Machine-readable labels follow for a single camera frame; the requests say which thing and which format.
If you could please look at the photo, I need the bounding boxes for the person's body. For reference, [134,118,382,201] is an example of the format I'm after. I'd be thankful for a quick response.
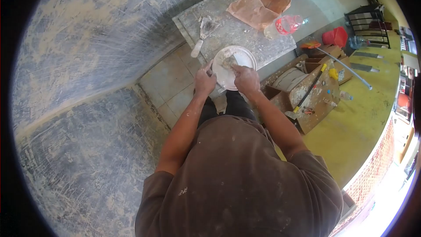
[134,115,344,237]

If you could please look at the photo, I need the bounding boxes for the clear water bottle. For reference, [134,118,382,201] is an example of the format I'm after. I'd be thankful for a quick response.
[349,35,371,50]

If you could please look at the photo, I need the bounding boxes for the red bucket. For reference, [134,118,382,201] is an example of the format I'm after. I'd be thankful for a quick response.
[322,26,349,48]

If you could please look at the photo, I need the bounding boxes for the cardboard box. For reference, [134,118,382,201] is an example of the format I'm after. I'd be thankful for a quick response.
[309,44,353,85]

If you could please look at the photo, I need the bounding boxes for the crumpled brown paper bag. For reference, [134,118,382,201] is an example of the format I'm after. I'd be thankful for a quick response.
[226,0,292,31]

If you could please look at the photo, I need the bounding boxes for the black metal rack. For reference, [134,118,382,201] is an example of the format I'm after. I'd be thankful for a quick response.
[344,4,392,49]

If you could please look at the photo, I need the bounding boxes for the round white plate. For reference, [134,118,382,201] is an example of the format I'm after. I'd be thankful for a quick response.
[212,45,257,91]

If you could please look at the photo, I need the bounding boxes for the person's left hand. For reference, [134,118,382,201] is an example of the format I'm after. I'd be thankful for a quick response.
[194,60,218,98]

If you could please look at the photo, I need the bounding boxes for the white handled putty knife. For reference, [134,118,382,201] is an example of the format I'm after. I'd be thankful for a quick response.
[191,16,220,58]

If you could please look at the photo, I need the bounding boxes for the person's left fingers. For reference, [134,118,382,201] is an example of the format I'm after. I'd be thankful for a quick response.
[202,60,218,81]

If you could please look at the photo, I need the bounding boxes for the grey flat trowel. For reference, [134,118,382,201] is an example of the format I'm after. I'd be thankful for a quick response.
[351,51,384,59]
[349,62,380,73]

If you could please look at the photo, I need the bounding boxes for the small putty scraper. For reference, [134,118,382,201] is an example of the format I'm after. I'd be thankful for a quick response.
[223,54,239,71]

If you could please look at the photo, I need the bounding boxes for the red label plastic bottle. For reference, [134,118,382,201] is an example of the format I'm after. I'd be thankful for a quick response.
[263,14,305,41]

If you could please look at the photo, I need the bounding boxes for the person's right hand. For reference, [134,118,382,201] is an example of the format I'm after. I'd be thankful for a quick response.
[231,65,262,97]

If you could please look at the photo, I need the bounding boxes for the orange headed long grey pole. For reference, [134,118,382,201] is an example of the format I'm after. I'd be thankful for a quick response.
[300,41,373,91]

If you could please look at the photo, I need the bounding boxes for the yellow black handled hammer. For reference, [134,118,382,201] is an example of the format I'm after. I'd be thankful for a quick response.
[284,63,328,120]

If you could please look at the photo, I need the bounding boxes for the plaster stained wooden tool box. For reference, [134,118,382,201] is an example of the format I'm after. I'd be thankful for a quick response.
[262,54,341,135]

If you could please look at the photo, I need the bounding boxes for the person's legs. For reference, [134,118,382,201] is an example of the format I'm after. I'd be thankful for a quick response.
[197,90,258,128]

